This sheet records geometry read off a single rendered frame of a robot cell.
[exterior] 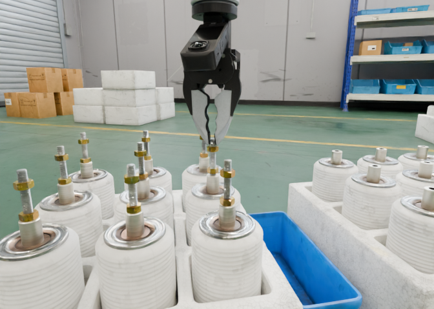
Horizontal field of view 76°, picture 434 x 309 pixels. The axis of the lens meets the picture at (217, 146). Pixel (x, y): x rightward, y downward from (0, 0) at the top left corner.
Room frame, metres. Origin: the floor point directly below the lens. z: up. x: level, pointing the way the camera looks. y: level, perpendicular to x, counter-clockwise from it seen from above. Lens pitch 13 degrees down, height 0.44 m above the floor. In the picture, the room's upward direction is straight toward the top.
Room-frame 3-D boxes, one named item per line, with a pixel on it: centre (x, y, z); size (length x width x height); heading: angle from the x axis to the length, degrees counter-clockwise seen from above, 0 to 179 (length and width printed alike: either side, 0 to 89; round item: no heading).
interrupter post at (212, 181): (0.45, 0.01, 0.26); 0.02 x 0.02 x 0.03
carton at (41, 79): (3.62, 2.17, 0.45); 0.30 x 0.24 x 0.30; 73
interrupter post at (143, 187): (0.43, 0.12, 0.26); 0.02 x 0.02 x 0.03
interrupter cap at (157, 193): (0.43, 0.12, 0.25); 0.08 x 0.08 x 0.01
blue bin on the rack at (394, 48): (4.21, -2.66, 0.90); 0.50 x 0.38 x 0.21; 162
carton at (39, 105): (3.48, 2.22, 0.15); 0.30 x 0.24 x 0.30; 70
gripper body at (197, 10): (0.48, 0.00, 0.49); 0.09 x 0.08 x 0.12; 168
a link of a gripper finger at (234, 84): (0.45, -0.01, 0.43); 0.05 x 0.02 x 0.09; 78
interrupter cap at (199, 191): (0.45, 0.01, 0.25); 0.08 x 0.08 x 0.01
